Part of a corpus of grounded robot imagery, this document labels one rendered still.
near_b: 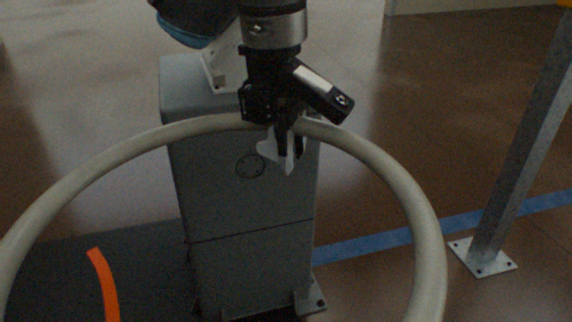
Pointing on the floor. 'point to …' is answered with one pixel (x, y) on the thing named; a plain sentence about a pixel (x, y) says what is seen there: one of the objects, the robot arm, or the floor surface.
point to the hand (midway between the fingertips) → (296, 161)
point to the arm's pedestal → (239, 205)
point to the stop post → (523, 157)
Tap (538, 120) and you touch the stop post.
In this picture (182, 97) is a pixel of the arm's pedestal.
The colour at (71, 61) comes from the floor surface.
